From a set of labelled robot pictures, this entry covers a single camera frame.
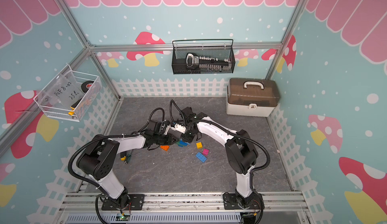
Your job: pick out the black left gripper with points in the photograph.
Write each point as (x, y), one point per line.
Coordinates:
(170, 137)

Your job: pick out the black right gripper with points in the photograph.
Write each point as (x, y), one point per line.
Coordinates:
(183, 137)

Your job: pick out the orange lego brick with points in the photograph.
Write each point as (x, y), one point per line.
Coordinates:
(165, 147)

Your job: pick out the light blue lego brick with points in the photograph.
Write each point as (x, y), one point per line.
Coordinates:
(201, 157)
(184, 143)

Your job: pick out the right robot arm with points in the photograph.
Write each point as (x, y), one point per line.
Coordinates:
(244, 155)

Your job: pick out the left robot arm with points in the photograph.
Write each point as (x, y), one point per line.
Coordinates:
(93, 162)

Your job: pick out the yellow lego brick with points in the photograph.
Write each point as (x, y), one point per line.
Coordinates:
(199, 145)

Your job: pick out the socket set tool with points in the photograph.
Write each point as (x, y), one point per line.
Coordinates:
(201, 64)

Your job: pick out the white storage box brown lid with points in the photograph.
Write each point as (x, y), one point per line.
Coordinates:
(251, 97)

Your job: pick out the black tape roll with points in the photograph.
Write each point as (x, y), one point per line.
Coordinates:
(85, 86)

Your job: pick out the black wire wall basket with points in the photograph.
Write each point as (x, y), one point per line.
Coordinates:
(207, 56)

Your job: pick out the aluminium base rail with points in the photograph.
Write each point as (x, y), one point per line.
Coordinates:
(184, 208)

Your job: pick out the white wire wall basket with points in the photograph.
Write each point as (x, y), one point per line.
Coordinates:
(62, 98)

